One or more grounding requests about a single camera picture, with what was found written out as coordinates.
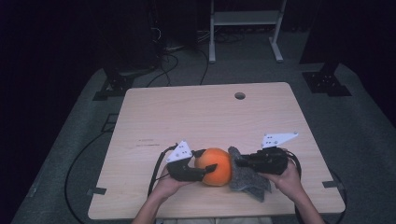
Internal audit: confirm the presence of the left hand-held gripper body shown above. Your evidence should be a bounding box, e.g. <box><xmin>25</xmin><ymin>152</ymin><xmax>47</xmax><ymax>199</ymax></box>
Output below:
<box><xmin>165</xmin><ymin>140</ymin><xmax>206</xmax><ymax>183</ymax></box>

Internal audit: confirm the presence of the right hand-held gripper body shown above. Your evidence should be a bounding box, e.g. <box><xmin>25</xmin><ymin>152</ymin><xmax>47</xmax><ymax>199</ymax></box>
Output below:
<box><xmin>247</xmin><ymin>132</ymin><xmax>300</xmax><ymax>176</ymax></box>

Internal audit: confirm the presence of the person's left hand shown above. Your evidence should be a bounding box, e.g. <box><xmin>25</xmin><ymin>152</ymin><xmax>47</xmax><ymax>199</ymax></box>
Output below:
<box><xmin>148</xmin><ymin>165</ymin><xmax>192</xmax><ymax>203</ymax></box>

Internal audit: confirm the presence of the person's right hand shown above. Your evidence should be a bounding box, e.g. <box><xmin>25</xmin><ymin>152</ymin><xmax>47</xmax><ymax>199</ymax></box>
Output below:
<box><xmin>259</xmin><ymin>148</ymin><xmax>305</xmax><ymax>203</ymax></box>

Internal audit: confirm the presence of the black tape strip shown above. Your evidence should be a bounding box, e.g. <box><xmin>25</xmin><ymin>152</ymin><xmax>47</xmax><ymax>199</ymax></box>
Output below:
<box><xmin>86</xmin><ymin>187</ymin><xmax>107</xmax><ymax>197</ymax></box>
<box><xmin>321</xmin><ymin>179</ymin><xmax>346</xmax><ymax>189</ymax></box>

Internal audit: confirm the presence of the black stand base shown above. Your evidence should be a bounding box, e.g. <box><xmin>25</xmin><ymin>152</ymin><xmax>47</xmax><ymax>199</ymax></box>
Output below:
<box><xmin>92</xmin><ymin>74</ymin><xmax>135</xmax><ymax>102</ymax></box>
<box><xmin>301</xmin><ymin>63</ymin><xmax>353</xmax><ymax>98</ymax></box>

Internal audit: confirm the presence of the white metal stand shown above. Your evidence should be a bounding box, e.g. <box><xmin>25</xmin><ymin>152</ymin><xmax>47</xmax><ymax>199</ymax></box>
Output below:
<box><xmin>208</xmin><ymin>0</ymin><xmax>289</xmax><ymax>64</ymax></box>

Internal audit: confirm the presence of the left hand-held gripper cable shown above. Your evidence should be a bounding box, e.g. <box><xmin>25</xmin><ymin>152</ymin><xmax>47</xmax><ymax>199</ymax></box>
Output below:
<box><xmin>147</xmin><ymin>143</ymin><xmax>178</xmax><ymax>198</ymax></box>

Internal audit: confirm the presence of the hand-held gripper cable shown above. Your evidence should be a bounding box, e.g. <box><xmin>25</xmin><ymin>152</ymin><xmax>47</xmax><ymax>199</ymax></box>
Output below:
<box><xmin>284</xmin><ymin>149</ymin><xmax>303</xmax><ymax>182</ymax></box>
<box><xmin>147</xmin><ymin>143</ymin><xmax>178</xmax><ymax>198</ymax></box>

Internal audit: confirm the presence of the right hand-held gripper cable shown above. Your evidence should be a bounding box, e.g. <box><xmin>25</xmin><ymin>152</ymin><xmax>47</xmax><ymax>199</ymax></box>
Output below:
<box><xmin>284</xmin><ymin>149</ymin><xmax>303</xmax><ymax>182</ymax></box>

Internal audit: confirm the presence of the short black floor cable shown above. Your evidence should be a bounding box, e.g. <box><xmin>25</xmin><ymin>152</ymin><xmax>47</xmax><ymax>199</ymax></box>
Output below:
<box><xmin>329</xmin><ymin>170</ymin><xmax>348</xmax><ymax>224</ymax></box>

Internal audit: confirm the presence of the bundle of black cables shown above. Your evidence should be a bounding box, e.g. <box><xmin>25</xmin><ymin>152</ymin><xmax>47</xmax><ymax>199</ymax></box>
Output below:
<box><xmin>145</xmin><ymin>26</ymin><xmax>210</xmax><ymax>89</ymax></box>

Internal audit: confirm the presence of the long black floor cable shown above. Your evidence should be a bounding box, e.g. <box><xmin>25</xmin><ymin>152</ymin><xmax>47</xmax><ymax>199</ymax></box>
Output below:
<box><xmin>64</xmin><ymin>130</ymin><xmax>114</xmax><ymax>224</ymax></box>

